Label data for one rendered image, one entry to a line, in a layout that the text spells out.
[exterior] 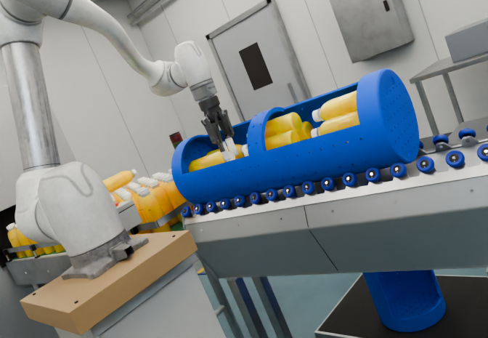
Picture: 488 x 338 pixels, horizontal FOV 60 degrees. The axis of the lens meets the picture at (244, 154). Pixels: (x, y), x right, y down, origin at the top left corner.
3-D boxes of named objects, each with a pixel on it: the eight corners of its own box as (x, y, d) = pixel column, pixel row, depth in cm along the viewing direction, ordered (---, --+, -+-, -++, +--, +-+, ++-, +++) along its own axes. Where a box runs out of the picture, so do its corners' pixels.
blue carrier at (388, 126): (403, 178, 114) (367, 78, 111) (188, 216, 170) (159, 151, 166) (427, 144, 136) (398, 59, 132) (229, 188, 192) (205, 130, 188)
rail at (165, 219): (160, 227, 173) (157, 220, 173) (158, 227, 174) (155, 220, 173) (218, 187, 204) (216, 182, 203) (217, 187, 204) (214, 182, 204)
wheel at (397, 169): (403, 159, 117) (407, 161, 119) (388, 163, 120) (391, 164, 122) (405, 174, 116) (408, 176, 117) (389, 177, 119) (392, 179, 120)
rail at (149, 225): (157, 228, 173) (154, 222, 173) (4, 254, 274) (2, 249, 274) (158, 227, 174) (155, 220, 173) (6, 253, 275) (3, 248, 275)
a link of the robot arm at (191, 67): (219, 75, 154) (197, 86, 163) (202, 34, 152) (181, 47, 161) (200, 82, 147) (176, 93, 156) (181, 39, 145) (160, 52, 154)
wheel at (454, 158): (461, 147, 108) (464, 150, 109) (443, 151, 111) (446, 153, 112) (464, 163, 106) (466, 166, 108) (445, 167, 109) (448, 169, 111)
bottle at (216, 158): (200, 180, 172) (232, 169, 160) (186, 173, 167) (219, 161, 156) (203, 165, 175) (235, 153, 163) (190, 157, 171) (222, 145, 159)
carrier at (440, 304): (367, 321, 194) (420, 341, 169) (298, 145, 182) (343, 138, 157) (405, 287, 208) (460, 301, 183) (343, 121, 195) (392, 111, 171)
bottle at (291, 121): (287, 122, 140) (245, 136, 152) (298, 137, 143) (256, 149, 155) (292, 107, 144) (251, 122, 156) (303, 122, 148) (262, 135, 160)
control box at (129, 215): (123, 233, 164) (112, 209, 162) (96, 238, 176) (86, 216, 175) (143, 221, 171) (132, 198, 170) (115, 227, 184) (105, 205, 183)
